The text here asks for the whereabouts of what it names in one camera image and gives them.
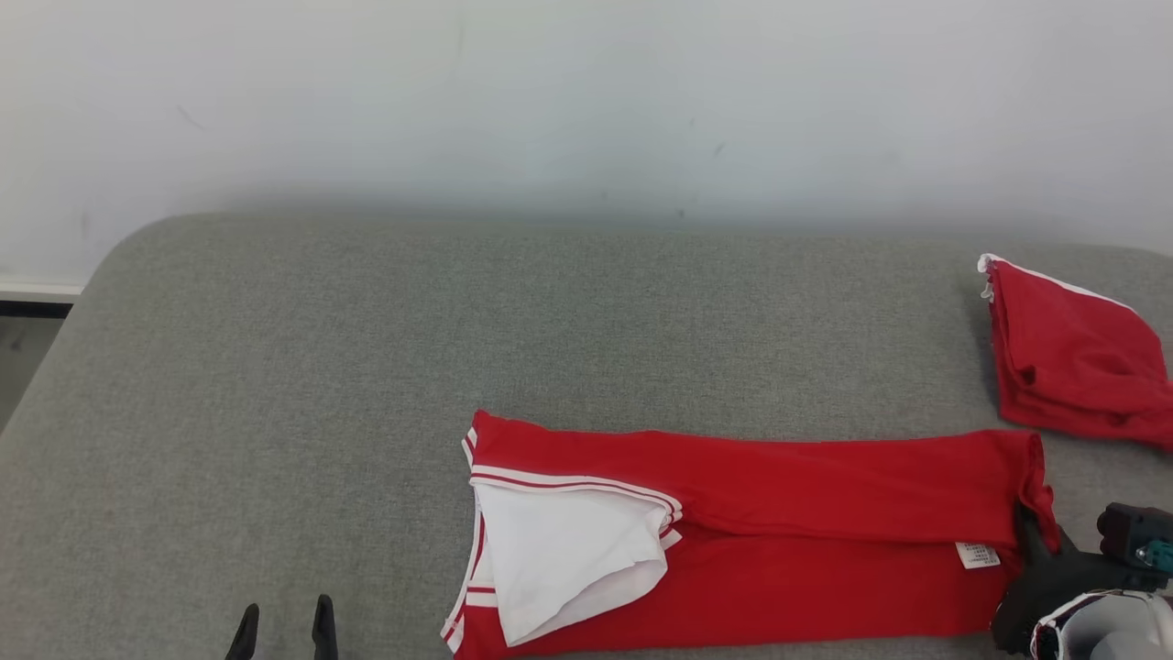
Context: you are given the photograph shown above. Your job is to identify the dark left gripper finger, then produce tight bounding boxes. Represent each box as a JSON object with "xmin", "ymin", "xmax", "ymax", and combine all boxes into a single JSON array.
[
  {"xmin": 225, "ymin": 603, "xmax": 260, "ymax": 660},
  {"xmin": 312, "ymin": 594, "xmax": 340, "ymax": 660}
]

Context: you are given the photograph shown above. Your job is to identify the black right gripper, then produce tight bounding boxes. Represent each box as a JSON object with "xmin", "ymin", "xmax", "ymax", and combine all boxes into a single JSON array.
[{"xmin": 992, "ymin": 506, "xmax": 1146, "ymax": 656}]

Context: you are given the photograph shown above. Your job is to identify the red Bulls 23 shorts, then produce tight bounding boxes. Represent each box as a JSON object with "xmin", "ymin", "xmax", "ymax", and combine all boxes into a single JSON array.
[{"xmin": 977, "ymin": 253, "xmax": 1173, "ymax": 452}]

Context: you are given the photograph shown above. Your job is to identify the red white basketball jersey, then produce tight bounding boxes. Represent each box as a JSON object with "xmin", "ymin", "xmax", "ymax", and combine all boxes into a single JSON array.
[{"xmin": 440, "ymin": 410, "xmax": 1062, "ymax": 660}]

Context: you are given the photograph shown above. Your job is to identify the white black wall baseboard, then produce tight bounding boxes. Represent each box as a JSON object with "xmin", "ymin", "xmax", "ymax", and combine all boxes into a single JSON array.
[{"xmin": 0, "ymin": 280, "xmax": 85, "ymax": 320}]

